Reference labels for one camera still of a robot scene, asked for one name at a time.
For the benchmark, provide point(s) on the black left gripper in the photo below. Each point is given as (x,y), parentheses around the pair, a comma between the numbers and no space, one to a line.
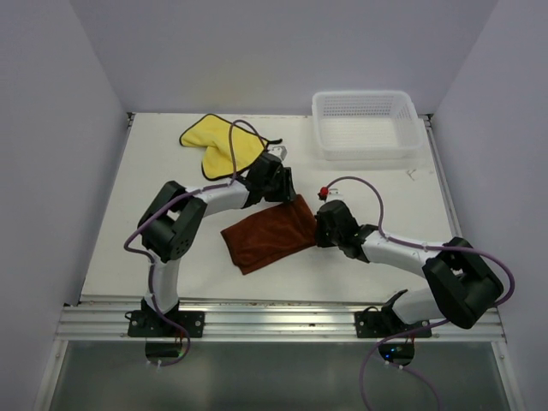
(286,192)

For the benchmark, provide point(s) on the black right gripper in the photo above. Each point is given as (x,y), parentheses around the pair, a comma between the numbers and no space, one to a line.
(321,241)

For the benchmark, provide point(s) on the brown microfiber towel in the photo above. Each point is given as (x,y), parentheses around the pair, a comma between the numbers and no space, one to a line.
(270,235)

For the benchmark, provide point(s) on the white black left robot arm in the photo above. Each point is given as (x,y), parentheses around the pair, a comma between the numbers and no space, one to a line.
(167,229)

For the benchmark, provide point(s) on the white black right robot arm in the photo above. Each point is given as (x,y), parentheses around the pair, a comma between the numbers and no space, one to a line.
(460,284)

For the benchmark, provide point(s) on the yellow microfiber towel black trim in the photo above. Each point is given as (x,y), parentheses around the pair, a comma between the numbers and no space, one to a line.
(211,132)

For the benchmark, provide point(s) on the white perforated plastic basket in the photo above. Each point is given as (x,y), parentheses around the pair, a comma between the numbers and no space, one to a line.
(366,125)

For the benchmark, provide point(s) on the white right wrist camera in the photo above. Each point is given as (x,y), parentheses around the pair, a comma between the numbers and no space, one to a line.
(326,194)

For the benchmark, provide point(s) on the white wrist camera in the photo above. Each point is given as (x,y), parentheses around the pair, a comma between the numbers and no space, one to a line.
(326,194)
(278,151)

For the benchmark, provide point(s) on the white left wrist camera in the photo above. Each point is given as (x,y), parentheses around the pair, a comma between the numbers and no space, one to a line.
(278,151)

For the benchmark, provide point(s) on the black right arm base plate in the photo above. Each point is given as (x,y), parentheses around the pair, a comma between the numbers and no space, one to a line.
(376,324)

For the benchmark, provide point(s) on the aluminium table edge rail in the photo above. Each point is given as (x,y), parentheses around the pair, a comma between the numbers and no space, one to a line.
(224,322)

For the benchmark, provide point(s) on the aluminium right side rail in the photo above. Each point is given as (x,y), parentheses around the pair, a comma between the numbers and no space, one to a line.
(449,205)

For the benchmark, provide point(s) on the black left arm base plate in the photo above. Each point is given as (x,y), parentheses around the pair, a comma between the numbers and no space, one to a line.
(150,325)

